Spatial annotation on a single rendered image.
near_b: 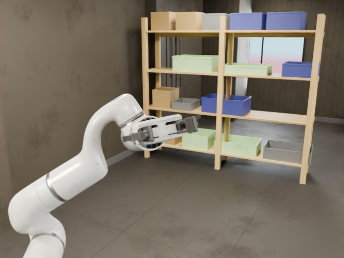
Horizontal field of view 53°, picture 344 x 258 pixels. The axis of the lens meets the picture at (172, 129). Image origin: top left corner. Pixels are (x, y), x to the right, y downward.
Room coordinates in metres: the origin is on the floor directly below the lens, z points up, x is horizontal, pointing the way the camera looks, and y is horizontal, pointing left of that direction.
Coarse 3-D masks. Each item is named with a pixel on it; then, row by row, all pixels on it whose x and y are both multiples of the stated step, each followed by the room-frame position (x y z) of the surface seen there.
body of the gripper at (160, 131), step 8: (144, 120) 0.79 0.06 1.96; (152, 120) 0.70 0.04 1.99; (160, 120) 0.70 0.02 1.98; (168, 120) 0.71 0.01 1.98; (176, 120) 0.74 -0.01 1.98; (136, 128) 0.70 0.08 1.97; (152, 128) 0.70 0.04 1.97; (160, 128) 0.70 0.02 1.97; (168, 128) 0.71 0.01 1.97; (176, 128) 0.72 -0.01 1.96; (160, 136) 0.70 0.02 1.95; (168, 136) 0.70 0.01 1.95; (176, 136) 0.70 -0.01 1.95; (144, 144) 0.69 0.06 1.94; (152, 144) 0.78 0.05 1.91; (160, 144) 0.78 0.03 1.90
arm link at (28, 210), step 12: (36, 180) 0.85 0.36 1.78; (24, 192) 0.82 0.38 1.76; (36, 192) 0.81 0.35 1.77; (48, 192) 0.80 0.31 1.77; (12, 204) 0.81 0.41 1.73; (24, 204) 0.80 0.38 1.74; (36, 204) 0.80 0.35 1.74; (48, 204) 0.80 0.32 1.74; (60, 204) 0.83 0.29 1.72; (12, 216) 0.80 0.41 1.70; (24, 216) 0.80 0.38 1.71; (36, 216) 0.80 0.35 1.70; (48, 216) 0.84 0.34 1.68; (24, 228) 0.80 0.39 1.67; (36, 228) 0.82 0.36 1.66; (48, 228) 0.87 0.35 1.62; (60, 228) 0.91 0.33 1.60; (60, 240) 0.88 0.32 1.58
